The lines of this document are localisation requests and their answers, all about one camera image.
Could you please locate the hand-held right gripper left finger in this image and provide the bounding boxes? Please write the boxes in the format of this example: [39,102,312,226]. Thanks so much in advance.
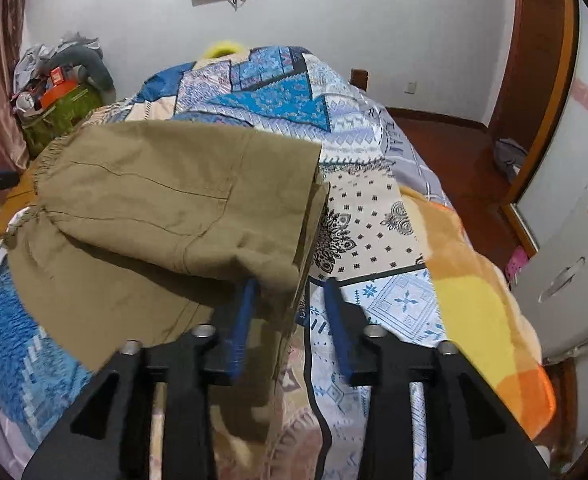
[22,278,261,480]

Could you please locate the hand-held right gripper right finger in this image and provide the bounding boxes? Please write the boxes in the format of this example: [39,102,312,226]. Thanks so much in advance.
[324,280,552,480]

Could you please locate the khaki pants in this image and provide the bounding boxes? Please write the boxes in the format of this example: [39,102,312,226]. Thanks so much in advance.
[4,121,331,453]

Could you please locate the pile of clothes and bags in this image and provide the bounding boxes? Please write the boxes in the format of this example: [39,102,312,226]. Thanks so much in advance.
[11,34,117,158]

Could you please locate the orange yellow fleece blanket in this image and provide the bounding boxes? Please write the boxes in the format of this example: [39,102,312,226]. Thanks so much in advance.
[399,186,558,443]

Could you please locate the blue patchwork printed bedsheet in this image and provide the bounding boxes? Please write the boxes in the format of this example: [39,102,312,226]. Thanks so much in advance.
[0,46,467,480]

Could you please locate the pink plastic object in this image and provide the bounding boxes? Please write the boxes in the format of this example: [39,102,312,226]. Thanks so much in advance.
[506,251,530,281]

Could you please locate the white plastic stool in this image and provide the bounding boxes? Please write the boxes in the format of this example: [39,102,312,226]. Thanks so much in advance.
[511,174,588,365]

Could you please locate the grey cloth on floor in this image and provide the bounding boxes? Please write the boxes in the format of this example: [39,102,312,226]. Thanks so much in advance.
[494,138,529,181]

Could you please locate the yellow plush toy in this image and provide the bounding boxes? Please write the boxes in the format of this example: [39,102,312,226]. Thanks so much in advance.
[204,40,245,59]

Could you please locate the wooden door frame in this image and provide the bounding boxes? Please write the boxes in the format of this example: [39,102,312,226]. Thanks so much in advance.
[489,0,582,256]

